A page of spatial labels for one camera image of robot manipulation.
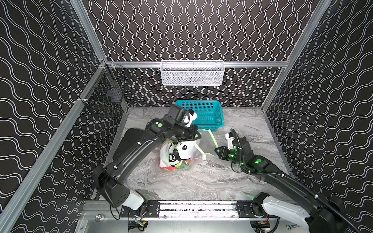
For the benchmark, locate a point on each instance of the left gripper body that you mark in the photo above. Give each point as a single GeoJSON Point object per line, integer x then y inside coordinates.
{"type": "Point", "coordinates": [189, 135]}

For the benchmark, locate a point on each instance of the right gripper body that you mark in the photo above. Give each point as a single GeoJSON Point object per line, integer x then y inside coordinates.
{"type": "Point", "coordinates": [233, 158]}

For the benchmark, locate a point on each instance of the clear zip-top bag green seal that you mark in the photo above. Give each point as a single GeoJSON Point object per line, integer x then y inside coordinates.
{"type": "Point", "coordinates": [172, 153]}

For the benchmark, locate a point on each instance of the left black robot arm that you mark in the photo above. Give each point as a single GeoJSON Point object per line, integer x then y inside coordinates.
{"type": "Point", "coordinates": [177, 125]}

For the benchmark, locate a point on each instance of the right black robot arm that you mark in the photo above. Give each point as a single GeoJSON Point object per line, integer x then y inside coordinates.
{"type": "Point", "coordinates": [311, 211]}

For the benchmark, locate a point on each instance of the teal plastic basket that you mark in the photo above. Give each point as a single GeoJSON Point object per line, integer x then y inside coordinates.
{"type": "Point", "coordinates": [209, 113]}

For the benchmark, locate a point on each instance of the silver wrench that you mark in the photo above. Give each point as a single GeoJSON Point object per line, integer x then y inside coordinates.
{"type": "Point", "coordinates": [290, 227]}

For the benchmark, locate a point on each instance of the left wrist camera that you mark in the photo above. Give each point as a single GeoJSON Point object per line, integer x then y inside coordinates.
{"type": "Point", "coordinates": [189, 117]}

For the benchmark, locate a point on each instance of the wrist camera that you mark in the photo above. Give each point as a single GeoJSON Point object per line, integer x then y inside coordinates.
{"type": "Point", "coordinates": [189, 117]}
{"type": "Point", "coordinates": [230, 138]}

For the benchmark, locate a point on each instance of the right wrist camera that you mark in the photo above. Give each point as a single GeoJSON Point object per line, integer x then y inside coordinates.
{"type": "Point", "coordinates": [230, 138]}

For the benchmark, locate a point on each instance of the white wire mesh basket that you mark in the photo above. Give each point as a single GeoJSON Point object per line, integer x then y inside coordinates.
{"type": "Point", "coordinates": [192, 73]}

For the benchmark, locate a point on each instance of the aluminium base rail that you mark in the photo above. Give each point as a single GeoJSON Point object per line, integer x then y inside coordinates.
{"type": "Point", "coordinates": [199, 210]}

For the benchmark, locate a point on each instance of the black wire mesh basket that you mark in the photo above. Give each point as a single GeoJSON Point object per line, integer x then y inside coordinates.
{"type": "Point", "coordinates": [106, 97]}

